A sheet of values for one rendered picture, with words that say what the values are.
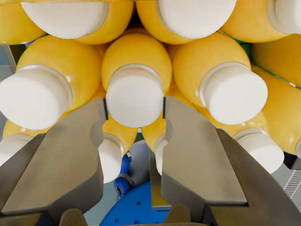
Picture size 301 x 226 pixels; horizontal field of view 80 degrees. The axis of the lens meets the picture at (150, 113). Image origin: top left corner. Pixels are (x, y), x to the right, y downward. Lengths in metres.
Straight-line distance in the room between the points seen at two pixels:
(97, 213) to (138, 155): 2.07
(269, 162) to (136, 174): 0.28
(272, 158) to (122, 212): 0.24
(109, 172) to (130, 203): 0.18
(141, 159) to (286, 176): 2.12
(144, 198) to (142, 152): 0.08
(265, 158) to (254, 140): 0.02
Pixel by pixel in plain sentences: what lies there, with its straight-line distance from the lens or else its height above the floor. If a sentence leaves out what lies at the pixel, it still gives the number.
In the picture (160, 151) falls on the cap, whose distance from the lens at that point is 0.15.
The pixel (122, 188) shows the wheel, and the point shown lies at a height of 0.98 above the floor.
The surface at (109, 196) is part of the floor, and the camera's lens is 2.13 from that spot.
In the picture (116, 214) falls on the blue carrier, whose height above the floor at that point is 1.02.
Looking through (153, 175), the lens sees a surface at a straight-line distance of 0.29.
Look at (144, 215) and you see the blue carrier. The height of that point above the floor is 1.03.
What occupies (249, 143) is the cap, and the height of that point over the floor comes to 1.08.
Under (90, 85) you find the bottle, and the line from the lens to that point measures 0.17.
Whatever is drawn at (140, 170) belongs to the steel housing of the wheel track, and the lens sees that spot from 0.40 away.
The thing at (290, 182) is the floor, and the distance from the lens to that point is 2.51.
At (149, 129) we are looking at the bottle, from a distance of 0.18.
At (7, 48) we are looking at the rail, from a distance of 0.26.
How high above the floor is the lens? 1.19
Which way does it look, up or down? 59 degrees down
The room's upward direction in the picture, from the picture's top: 175 degrees clockwise
